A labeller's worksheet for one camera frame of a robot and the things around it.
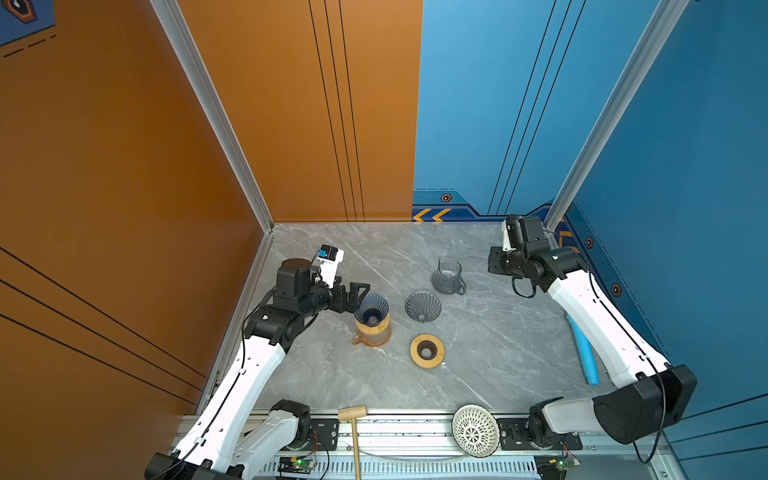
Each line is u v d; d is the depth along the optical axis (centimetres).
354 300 65
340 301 63
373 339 89
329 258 63
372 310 86
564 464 70
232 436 41
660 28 71
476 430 74
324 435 74
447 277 105
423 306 92
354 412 76
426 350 87
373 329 81
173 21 71
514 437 72
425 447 73
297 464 71
